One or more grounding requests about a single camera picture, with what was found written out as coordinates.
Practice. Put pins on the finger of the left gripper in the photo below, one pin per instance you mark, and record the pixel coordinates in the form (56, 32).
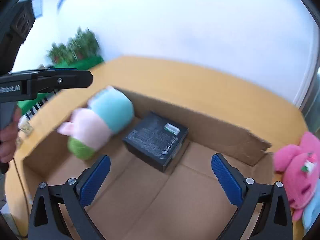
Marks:
(58, 79)

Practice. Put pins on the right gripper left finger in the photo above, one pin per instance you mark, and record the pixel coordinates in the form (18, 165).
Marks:
(46, 219)

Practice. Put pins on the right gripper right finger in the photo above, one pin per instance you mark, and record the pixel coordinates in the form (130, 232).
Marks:
(274, 220)

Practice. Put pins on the pastel pig plush toy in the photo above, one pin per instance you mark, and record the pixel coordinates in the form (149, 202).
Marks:
(107, 113)

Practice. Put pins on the person's left hand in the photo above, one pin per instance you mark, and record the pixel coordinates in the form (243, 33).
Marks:
(8, 138)

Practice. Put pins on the green covered table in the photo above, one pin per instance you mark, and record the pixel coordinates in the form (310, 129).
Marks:
(31, 107)

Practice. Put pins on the light blue plush toy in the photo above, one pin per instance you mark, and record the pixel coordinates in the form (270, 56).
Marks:
(310, 213)

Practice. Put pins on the potted green plant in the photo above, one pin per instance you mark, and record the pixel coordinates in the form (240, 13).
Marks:
(83, 45)

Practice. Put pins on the pink bear plush toy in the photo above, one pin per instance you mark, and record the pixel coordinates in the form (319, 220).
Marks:
(299, 166)

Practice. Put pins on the brown cardboard box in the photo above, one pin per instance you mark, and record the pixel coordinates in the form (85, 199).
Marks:
(137, 201)

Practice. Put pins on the black product box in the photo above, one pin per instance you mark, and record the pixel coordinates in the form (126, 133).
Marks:
(156, 140)

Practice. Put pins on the blue framed wall poster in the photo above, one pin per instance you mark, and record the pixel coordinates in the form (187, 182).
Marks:
(37, 7)

